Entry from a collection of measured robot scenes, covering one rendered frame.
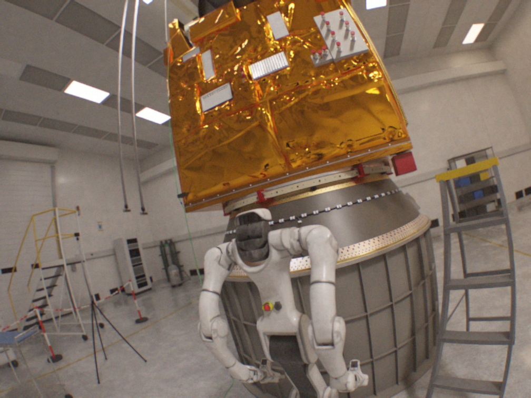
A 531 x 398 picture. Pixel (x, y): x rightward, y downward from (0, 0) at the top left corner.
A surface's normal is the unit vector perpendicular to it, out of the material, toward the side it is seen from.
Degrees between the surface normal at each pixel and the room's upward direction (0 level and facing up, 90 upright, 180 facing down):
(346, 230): 62
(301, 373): 110
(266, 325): 82
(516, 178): 90
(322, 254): 67
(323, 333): 86
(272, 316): 82
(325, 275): 55
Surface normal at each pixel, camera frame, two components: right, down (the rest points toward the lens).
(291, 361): -0.36, 0.37
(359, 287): -0.04, -0.08
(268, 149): -0.33, -0.03
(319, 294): -0.40, -0.47
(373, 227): 0.04, -0.57
